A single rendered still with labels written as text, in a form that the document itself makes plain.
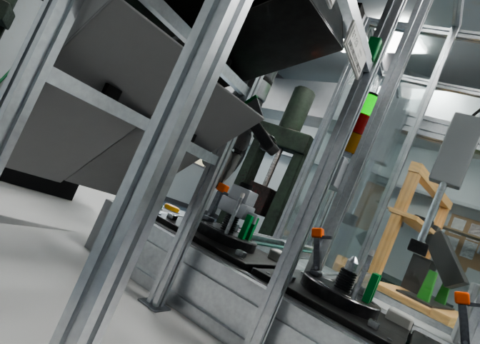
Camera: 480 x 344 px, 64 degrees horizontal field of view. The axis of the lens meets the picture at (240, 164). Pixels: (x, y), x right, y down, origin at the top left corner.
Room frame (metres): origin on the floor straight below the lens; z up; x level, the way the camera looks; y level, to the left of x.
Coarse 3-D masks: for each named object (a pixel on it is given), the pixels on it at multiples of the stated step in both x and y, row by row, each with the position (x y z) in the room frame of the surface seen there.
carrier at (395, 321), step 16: (352, 256) 0.67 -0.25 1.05; (368, 256) 0.61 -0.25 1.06; (256, 272) 0.62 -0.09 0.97; (272, 272) 0.66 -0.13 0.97; (304, 272) 0.69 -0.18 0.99; (320, 272) 0.70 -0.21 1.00; (352, 272) 0.66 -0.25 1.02; (288, 288) 0.60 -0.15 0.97; (304, 288) 0.64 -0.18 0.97; (320, 288) 0.63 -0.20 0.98; (336, 288) 0.65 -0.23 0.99; (368, 288) 0.64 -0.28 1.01; (320, 304) 0.57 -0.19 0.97; (336, 304) 0.61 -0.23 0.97; (352, 304) 0.60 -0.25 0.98; (368, 304) 0.64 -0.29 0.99; (336, 320) 0.55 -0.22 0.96; (352, 320) 0.56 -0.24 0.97; (384, 320) 0.67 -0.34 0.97; (400, 320) 0.69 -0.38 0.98; (368, 336) 0.53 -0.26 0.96; (384, 336) 0.54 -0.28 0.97; (400, 336) 0.59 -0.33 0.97
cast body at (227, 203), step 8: (240, 184) 0.79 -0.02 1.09; (248, 184) 0.79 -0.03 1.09; (232, 192) 0.79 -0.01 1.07; (240, 192) 0.78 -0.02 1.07; (248, 192) 0.77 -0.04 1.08; (224, 200) 0.79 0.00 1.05; (232, 200) 0.78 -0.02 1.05; (248, 200) 0.77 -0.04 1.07; (224, 208) 0.79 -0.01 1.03; (232, 208) 0.78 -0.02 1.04; (240, 208) 0.77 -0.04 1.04; (248, 208) 0.77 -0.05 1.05; (240, 216) 0.77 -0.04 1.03; (256, 216) 0.77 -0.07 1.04
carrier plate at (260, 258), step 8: (160, 216) 0.74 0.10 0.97; (168, 224) 0.72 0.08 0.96; (176, 224) 0.73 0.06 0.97; (192, 240) 0.69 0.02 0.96; (200, 240) 0.69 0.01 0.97; (208, 240) 0.71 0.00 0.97; (208, 248) 0.67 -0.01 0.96; (216, 248) 0.67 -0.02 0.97; (224, 248) 0.69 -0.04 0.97; (232, 248) 0.73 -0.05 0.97; (256, 248) 0.88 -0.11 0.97; (224, 256) 0.66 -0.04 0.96; (232, 256) 0.65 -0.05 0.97; (248, 256) 0.72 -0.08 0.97; (256, 256) 0.76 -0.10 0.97; (264, 256) 0.81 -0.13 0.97; (240, 264) 0.64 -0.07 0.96; (248, 264) 0.65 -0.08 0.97; (256, 264) 0.68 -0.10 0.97; (264, 264) 0.71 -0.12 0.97; (272, 264) 0.75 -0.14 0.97; (248, 272) 0.66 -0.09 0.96
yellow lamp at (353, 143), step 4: (352, 132) 0.89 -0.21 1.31; (352, 136) 0.88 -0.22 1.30; (356, 136) 0.88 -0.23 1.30; (360, 136) 0.88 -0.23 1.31; (352, 140) 0.88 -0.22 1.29; (356, 140) 0.88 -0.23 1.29; (348, 144) 0.88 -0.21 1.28; (352, 144) 0.88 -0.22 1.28; (356, 144) 0.88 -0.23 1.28; (348, 148) 0.88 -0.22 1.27; (352, 148) 0.88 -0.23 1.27; (352, 152) 0.88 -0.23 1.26
